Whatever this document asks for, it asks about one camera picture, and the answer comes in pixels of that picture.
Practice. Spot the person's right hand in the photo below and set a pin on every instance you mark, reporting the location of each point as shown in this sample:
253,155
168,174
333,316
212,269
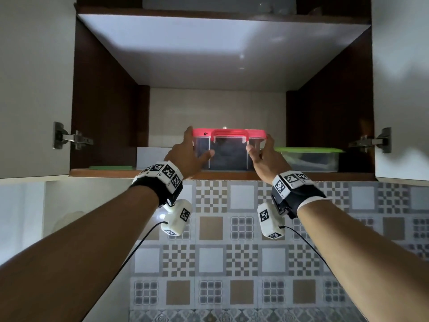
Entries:
268,164

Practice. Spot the clear container with green lid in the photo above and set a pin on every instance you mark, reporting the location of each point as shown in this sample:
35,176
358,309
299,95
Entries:
311,160

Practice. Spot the brown wooden wall cabinet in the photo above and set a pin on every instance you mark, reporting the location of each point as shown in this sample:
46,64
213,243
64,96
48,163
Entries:
104,113

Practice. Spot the person's left thumb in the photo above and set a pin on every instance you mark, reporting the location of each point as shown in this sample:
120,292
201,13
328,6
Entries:
205,156

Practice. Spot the clear container with pink lid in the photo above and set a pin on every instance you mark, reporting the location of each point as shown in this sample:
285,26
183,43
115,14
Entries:
228,154

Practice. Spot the person's right forearm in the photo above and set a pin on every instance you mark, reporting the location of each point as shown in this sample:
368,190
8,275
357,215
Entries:
362,261

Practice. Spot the metal cabinet hinge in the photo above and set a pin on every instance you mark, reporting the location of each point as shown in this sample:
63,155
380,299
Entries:
372,141
72,137

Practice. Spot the person's left hand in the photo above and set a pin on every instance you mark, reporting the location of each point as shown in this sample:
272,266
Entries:
182,159

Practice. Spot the flat green board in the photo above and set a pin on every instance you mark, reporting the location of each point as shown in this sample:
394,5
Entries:
112,167

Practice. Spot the white cabinet shelf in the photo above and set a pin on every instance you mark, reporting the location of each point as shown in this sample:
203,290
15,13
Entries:
201,53

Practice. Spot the white cabinet door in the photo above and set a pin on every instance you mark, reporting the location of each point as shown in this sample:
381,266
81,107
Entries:
402,97
33,87

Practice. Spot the person's left forearm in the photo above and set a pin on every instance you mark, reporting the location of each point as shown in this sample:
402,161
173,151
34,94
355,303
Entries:
77,258

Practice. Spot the clear glassware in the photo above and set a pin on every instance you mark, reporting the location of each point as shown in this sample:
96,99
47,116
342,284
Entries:
276,7

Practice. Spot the person's right thumb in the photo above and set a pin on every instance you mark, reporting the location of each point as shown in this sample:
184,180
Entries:
253,153

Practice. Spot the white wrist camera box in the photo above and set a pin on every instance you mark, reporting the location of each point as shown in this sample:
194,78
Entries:
269,223
177,219

